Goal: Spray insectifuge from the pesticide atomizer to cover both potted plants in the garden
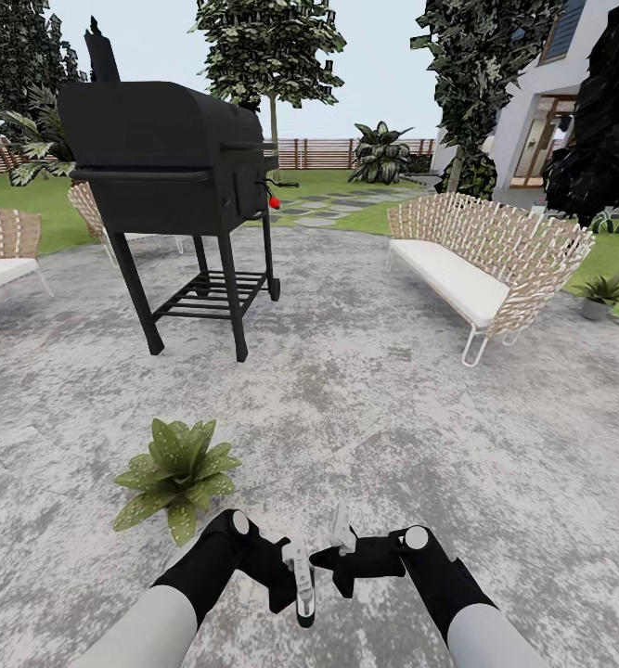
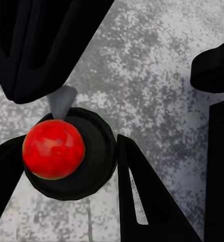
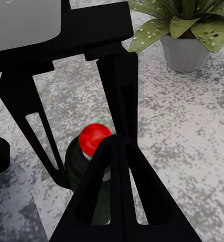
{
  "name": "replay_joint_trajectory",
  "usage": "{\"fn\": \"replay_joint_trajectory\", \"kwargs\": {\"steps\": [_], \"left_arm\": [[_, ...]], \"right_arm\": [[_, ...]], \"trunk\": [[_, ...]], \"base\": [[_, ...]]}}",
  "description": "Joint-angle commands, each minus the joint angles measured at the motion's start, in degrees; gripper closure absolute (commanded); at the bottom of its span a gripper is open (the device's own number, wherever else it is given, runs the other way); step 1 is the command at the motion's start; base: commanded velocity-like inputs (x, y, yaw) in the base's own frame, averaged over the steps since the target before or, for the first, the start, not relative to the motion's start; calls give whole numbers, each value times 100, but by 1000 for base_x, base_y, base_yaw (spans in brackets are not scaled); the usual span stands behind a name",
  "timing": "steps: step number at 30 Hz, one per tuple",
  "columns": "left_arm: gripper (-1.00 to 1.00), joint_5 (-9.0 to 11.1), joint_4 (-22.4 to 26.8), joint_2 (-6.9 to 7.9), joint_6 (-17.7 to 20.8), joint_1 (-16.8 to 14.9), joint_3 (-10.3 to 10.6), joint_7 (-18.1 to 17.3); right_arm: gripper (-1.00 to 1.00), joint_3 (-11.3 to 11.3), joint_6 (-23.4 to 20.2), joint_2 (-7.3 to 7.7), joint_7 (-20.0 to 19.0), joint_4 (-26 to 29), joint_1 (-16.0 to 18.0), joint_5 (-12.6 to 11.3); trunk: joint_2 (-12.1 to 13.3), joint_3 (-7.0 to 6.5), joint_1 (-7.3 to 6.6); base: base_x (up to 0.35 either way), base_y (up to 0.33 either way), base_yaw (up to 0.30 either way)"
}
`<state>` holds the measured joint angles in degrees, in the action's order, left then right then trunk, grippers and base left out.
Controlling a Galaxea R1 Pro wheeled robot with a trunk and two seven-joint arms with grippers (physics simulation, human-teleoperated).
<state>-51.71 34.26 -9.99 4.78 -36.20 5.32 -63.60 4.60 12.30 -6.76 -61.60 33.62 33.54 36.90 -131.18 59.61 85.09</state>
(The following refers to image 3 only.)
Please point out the pot plant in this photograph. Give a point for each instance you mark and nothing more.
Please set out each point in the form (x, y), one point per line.
(189, 30)

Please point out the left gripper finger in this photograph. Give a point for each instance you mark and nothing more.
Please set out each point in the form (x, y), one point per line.
(118, 70)
(20, 95)

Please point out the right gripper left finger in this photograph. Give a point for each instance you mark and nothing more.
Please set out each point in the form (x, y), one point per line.
(75, 224)

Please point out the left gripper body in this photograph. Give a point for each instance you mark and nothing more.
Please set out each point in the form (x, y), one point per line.
(80, 28)

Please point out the insectifuge atomizer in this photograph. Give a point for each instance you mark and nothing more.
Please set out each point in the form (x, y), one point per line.
(77, 158)

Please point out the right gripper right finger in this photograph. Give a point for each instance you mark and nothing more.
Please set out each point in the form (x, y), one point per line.
(166, 222)

